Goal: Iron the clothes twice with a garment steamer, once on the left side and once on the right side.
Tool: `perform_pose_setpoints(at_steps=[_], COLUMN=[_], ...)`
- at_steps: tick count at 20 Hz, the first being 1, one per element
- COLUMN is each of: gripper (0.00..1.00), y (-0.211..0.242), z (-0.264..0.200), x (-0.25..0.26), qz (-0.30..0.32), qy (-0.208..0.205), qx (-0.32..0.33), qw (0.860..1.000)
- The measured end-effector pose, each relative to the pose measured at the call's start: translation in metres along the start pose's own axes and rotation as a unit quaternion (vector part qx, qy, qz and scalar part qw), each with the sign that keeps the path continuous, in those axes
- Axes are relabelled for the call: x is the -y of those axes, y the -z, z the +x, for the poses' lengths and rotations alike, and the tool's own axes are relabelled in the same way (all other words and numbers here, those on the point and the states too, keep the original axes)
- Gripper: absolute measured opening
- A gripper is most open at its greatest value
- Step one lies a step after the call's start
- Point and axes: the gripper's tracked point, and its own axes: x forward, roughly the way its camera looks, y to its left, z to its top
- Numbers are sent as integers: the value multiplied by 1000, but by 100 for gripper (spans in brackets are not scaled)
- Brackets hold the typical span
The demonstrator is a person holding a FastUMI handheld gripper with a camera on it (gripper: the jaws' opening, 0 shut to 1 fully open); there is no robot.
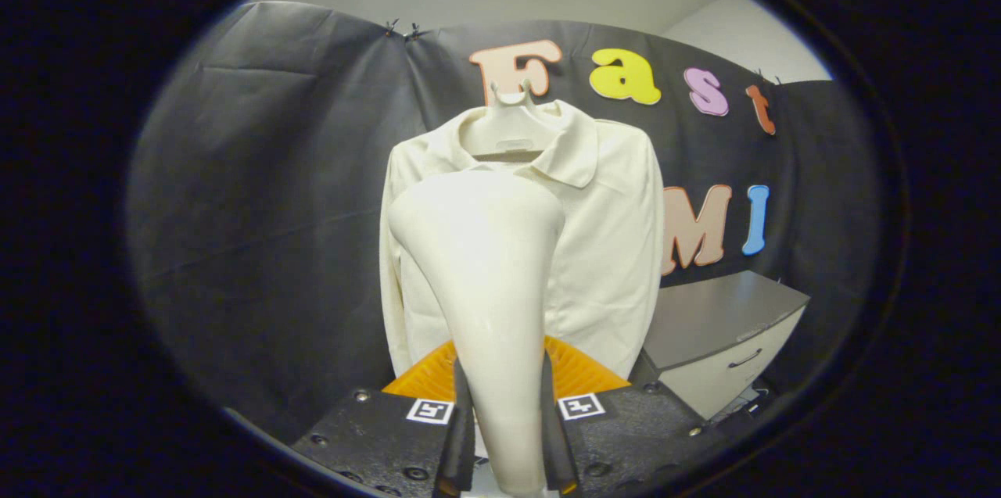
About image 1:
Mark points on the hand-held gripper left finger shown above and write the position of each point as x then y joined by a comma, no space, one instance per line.
457,443

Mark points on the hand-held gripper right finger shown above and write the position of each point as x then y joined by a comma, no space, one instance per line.
557,443

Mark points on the white garment steamer nozzle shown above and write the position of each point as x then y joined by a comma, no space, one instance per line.
477,263

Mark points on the cream button-up shirt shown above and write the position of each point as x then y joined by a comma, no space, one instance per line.
610,248

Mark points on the cream plastic clothes hanger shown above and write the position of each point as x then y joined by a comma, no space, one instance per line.
508,130

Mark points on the beige cabinet with grey top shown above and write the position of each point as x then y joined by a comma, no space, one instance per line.
719,318

